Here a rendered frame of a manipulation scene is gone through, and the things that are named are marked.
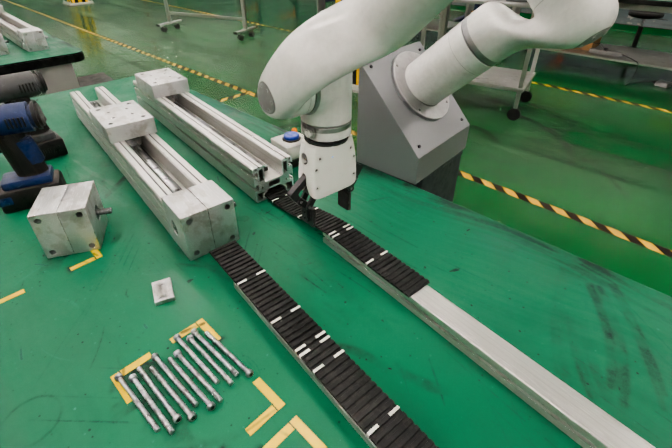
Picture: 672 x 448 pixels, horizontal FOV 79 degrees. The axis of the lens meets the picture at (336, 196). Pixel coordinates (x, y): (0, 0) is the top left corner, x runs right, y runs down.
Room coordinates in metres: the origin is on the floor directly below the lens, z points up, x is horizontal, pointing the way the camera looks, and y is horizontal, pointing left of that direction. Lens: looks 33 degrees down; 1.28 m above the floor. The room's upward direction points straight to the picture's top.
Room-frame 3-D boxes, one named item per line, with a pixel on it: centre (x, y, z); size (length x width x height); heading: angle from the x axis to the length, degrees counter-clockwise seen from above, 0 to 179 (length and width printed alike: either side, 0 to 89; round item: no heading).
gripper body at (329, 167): (0.64, 0.02, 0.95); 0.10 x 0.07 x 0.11; 130
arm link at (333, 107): (0.63, 0.02, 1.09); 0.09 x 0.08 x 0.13; 132
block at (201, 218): (0.64, 0.25, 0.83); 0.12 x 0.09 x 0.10; 130
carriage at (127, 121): (0.97, 0.54, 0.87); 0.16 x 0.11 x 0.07; 40
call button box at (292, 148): (0.95, 0.12, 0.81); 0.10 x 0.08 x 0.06; 130
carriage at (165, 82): (1.28, 0.55, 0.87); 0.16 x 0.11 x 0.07; 40
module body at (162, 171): (0.97, 0.54, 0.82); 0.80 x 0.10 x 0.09; 40
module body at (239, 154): (1.09, 0.39, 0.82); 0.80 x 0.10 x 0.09; 40
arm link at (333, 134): (0.64, 0.02, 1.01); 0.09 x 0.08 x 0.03; 130
